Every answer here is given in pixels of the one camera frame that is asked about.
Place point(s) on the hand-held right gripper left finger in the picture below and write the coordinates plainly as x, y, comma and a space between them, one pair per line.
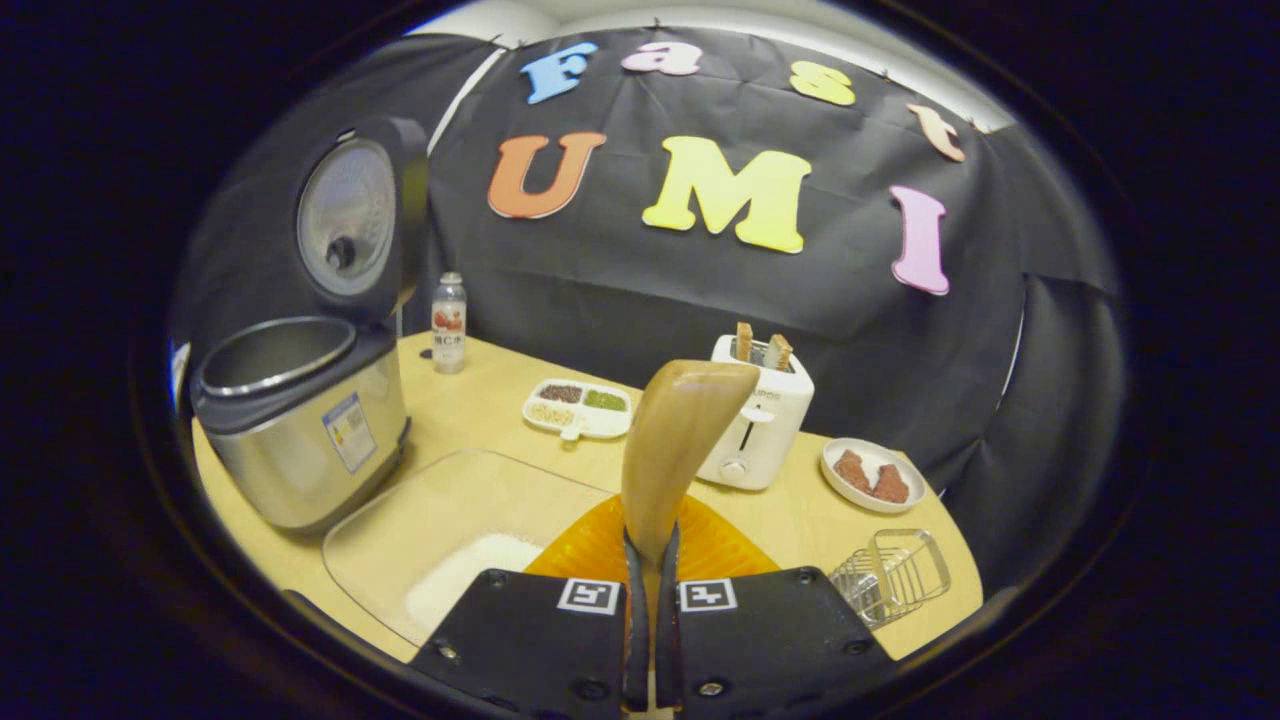
636, 640

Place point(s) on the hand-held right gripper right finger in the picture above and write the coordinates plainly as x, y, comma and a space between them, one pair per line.
668, 640

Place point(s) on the wooden spoon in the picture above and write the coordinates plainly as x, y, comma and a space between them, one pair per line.
675, 440

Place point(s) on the dark grey rice cooker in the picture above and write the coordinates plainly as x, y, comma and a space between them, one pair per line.
300, 440

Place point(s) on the white round plate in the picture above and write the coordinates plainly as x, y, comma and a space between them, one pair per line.
850, 497

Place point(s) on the white divided bean dish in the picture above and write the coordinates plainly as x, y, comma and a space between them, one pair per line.
580, 415

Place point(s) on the white toaster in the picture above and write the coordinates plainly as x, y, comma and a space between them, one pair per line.
770, 430

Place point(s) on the clear glass tray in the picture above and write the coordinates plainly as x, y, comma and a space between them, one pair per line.
440, 500

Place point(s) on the red meat piece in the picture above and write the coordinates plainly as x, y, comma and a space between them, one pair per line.
852, 470
890, 485

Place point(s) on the brown toast slice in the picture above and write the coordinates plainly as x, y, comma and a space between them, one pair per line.
778, 352
744, 342

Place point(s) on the black backdrop cloth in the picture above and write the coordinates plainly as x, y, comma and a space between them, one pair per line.
700, 290

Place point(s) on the small drink bottle red label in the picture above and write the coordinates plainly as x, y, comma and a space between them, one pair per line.
449, 330

